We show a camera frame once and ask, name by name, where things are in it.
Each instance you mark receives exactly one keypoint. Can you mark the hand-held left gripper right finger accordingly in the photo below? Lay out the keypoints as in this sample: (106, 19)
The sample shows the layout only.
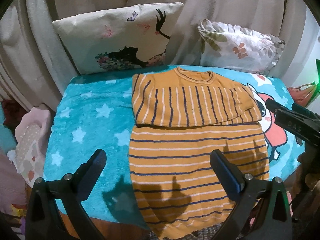
(226, 172)

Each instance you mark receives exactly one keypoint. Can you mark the red bag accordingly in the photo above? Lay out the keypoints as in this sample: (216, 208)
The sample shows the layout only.
(298, 95)

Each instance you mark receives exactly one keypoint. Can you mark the beige curtain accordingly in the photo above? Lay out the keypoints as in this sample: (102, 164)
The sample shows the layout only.
(155, 17)

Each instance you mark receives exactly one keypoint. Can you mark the mustard striped knit sweater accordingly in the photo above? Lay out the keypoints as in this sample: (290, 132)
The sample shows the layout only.
(195, 142)

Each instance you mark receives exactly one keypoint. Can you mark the turquoise star printed blanket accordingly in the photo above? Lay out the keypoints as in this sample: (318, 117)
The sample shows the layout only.
(95, 130)

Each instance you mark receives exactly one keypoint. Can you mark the white leaf printed ruffled pillow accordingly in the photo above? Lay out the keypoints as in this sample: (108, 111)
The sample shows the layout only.
(237, 47)

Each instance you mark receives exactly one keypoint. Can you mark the pink heart printed cloth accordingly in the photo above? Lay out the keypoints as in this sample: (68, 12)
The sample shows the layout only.
(30, 142)

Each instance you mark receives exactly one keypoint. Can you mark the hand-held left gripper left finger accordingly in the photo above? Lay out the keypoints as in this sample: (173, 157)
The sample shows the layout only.
(93, 170)

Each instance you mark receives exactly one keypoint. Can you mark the cream butterfly printed pillow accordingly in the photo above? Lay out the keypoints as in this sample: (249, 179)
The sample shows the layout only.
(117, 40)

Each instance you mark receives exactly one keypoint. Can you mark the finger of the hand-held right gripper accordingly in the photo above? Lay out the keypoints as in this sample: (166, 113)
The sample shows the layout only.
(287, 120)

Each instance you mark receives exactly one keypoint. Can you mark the dark red cloth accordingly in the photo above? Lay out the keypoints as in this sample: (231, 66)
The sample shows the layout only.
(11, 112)

